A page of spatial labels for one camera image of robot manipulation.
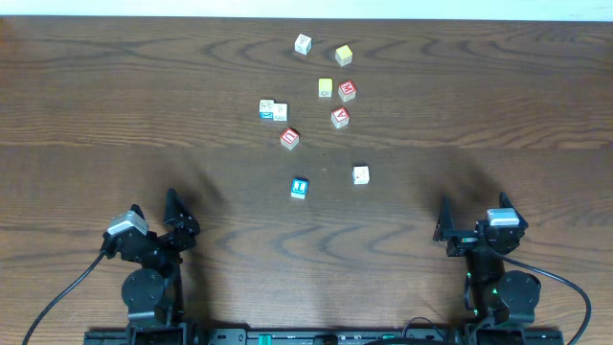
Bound white block top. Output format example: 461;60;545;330
294;34;312;55

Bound yellow-green block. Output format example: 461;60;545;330
318;79;333;98

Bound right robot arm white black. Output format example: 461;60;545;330
433;193;541;327

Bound yellow block top right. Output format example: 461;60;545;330
335;45;353;67

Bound white block red dots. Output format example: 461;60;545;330
352;166;370;185

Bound red M block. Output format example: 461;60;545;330
338;80;357;102

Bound white block blue picture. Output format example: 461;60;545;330
259;99;275;119

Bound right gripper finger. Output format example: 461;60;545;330
433;196;454;242
499;192;514;209

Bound red U block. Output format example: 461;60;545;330
280;127;300;150

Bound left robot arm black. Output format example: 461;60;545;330
101;188;200;330

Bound blue J block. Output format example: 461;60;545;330
290;178;308;199

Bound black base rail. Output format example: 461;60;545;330
82;328;564;345

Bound red A block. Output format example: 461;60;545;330
330;107;351;129

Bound camera cable black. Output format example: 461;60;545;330
497;251;593;345
22;252;104;345

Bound left camera cable black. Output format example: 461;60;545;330
22;252;104;345

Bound white block black text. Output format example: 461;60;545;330
273;103;288;122

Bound right camera cable black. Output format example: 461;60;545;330
497;251;593;345

